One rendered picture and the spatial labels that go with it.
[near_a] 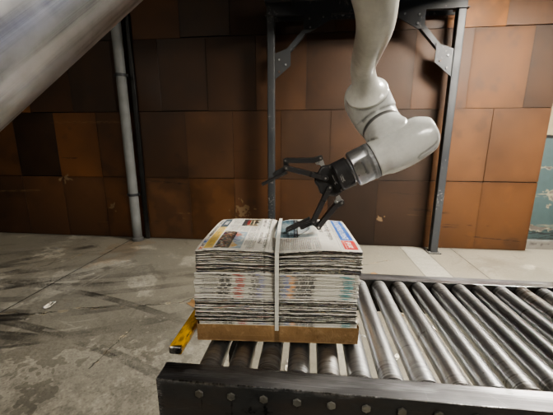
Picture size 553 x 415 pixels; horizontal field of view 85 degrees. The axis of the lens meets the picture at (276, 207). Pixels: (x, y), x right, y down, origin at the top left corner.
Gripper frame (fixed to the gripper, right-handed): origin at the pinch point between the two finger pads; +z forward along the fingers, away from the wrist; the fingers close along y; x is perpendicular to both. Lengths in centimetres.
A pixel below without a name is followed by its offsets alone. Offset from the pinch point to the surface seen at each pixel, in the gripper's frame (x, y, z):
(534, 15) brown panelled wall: 288, -19, -268
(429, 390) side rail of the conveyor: -25, 41, -14
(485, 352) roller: -10, 51, -30
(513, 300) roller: 14, 59, -49
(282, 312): -14.5, 20.5, 7.7
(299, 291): -14.1, 17.5, 2.1
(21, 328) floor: 90, 13, 217
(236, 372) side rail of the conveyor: -24.2, 24.0, 19.3
